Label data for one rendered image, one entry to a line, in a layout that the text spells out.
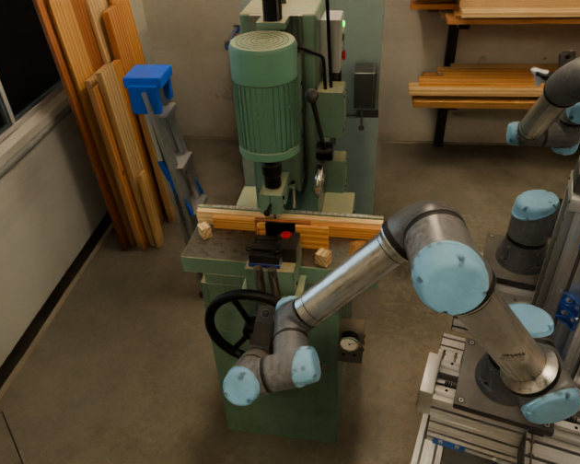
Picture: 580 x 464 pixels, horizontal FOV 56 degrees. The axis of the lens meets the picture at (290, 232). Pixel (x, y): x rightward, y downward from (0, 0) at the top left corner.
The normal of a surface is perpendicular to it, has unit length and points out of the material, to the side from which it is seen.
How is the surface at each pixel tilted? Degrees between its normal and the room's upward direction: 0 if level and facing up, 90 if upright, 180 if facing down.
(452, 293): 84
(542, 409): 96
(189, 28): 90
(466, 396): 0
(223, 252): 0
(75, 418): 0
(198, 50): 90
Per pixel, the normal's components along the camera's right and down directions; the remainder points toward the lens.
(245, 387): -0.18, 0.11
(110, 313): -0.05, -0.80
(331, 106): -0.18, 0.60
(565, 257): -0.38, 0.57
